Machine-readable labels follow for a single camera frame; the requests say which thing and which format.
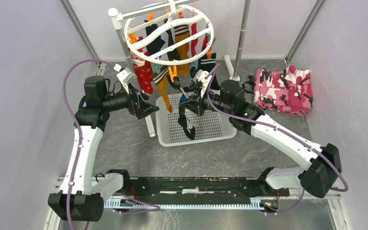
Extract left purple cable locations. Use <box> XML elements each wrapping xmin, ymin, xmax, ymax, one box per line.
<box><xmin>62</xmin><ymin>59</ymin><xmax>121</xmax><ymax>230</ymax></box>

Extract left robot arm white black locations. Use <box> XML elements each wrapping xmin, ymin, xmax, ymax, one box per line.
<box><xmin>48</xmin><ymin>76</ymin><xmax>159</xmax><ymax>222</ymax></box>

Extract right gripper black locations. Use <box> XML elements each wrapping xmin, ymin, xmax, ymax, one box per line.
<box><xmin>180</xmin><ymin>84</ymin><xmax>233</xmax><ymax>117</ymax></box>

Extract black ankle sock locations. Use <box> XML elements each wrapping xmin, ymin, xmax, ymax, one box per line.
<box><xmin>145</xmin><ymin>24</ymin><xmax>165</xmax><ymax>56</ymax></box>

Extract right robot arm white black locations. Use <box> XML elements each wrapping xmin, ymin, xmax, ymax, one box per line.
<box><xmin>178</xmin><ymin>80</ymin><xmax>348</xmax><ymax>198</ymax></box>

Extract black sock blue accents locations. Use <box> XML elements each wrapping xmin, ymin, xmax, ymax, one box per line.
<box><xmin>167</xmin><ymin>75</ymin><xmax>196</xmax><ymax>140</ymax></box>

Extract white plastic perforated basket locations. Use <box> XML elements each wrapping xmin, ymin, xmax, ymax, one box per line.
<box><xmin>155</xmin><ymin>94</ymin><xmax>237</xmax><ymax>147</ymax></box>

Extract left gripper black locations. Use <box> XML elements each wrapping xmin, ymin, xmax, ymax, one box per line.
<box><xmin>102</xmin><ymin>82</ymin><xmax>159</xmax><ymax>119</ymax></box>

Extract red snowflake christmas sock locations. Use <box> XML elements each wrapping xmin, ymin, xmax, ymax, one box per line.
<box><xmin>131</xmin><ymin>53</ymin><xmax>153</xmax><ymax>94</ymax></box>

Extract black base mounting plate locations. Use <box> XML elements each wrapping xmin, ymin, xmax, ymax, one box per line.
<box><xmin>120</xmin><ymin>177</ymin><xmax>290</xmax><ymax>205</ymax></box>

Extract mustard yellow striped sock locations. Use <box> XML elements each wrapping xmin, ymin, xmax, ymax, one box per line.
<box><xmin>152</xmin><ymin>67</ymin><xmax>173</xmax><ymax>113</ymax></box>

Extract purple cable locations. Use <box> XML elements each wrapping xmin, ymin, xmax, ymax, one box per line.
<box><xmin>205</xmin><ymin>63</ymin><xmax>349</xmax><ymax>215</ymax></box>
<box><xmin>62</xmin><ymin>59</ymin><xmax>121</xmax><ymax>230</ymax></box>

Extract orange clothes peg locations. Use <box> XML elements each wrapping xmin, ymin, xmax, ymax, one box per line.
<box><xmin>168</xmin><ymin>65</ymin><xmax>177</xmax><ymax>82</ymax></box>

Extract white round sock hanger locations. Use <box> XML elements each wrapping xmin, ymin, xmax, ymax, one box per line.
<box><xmin>113</xmin><ymin>0</ymin><xmax>215</xmax><ymax>66</ymax></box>

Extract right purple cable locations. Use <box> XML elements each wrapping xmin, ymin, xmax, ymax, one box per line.
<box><xmin>205</xmin><ymin>63</ymin><xmax>349</xmax><ymax>215</ymax></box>

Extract pink camouflage garment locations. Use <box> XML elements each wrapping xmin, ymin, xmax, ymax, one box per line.
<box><xmin>245</xmin><ymin>65</ymin><xmax>313</xmax><ymax>116</ymax></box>

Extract white metal drying rack stand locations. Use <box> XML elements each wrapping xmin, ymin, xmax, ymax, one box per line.
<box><xmin>107</xmin><ymin>0</ymin><xmax>251</xmax><ymax>138</ymax></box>

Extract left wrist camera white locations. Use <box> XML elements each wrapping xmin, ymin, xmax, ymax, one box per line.
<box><xmin>114</xmin><ymin>64</ymin><xmax>135</xmax><ymax>95</ymax></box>

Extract black sock white stripes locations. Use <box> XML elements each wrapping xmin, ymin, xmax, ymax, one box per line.
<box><xmin>198</xmin><ymin>53</ymin><xmax>220</xmax><ymax>91</ymax></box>

